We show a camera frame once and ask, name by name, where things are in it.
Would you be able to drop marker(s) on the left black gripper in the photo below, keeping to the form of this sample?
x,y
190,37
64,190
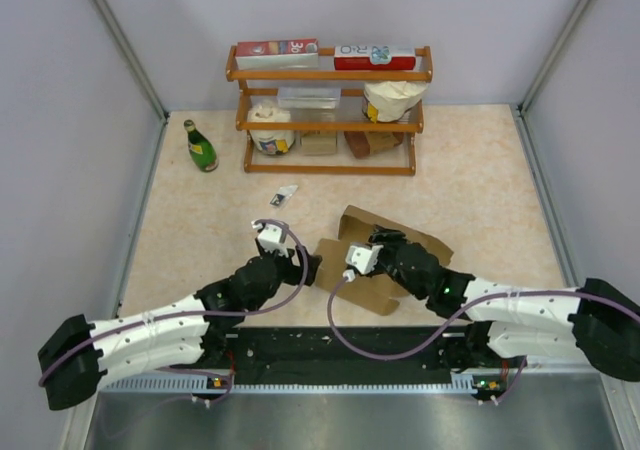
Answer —
x,y
293,270

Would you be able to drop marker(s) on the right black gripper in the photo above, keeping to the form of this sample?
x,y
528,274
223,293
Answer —
x,y
389,238

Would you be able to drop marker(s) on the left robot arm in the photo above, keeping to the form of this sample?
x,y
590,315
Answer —
x,y
83,356

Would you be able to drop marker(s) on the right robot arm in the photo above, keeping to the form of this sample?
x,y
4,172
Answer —
x,y
595,323

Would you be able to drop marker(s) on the red white carton box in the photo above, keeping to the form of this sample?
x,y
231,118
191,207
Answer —
x,y
377,57

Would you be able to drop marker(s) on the red silver foil box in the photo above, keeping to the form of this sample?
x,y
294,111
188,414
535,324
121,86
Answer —
x,y
277,54

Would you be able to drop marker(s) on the small clear plastic packet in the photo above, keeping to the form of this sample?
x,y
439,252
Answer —
x,y
283,195

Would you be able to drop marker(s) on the brown brick package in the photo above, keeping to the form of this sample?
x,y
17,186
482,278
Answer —
x,y
365,144

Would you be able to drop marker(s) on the tan cardboard block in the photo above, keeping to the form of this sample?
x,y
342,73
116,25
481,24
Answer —
x,y
317,143

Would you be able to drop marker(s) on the small white flour bag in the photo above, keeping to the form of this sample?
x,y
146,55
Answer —
x,y
271,138

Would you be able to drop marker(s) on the wooden three-tier shelf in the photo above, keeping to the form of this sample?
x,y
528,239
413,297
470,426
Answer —
x,y
347,117

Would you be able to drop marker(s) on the large white paper bag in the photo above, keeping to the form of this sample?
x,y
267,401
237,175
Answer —
x,y
391,101

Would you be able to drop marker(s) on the green glass bottle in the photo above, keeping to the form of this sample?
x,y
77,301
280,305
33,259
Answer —
x,y
200,148

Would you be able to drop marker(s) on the clear plastic container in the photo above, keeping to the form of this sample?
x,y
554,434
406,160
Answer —
x,y
325,98

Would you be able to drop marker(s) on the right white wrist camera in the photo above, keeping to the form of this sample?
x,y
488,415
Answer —
x,y
361,260

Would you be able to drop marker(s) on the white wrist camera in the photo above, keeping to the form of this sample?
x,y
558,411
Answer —
x,y
361,260
271,237

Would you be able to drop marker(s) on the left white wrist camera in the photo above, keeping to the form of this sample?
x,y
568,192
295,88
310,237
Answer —
x,y
271,237

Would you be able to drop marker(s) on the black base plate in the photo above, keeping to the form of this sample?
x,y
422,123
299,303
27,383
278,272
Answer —
x,y
313,355

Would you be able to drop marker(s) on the grey slotted cable duct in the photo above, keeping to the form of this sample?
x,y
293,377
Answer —
x,y
173,383

